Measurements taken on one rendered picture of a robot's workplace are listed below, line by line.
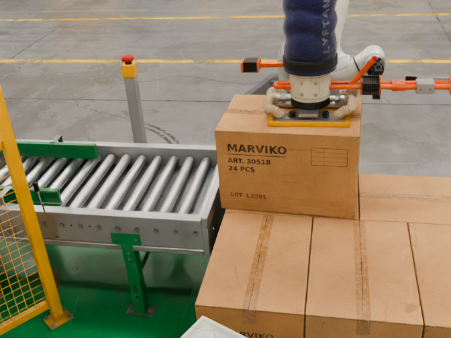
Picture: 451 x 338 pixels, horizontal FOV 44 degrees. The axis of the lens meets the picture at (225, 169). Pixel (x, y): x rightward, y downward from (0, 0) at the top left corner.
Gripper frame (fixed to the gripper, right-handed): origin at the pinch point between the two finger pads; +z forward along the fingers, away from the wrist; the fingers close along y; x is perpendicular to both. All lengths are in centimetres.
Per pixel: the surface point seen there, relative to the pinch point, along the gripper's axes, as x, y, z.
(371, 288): 1, 54, 65
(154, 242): 95, 63, 36
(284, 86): 38.6, 0.5, 2.5
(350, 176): 9.5, 32.2, 22.0
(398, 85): -8.0, -0.8, 3.5
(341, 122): 14.0, 11.6, 13.7
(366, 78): 4.3, -1.4, -2.9
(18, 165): 145, 20, 44
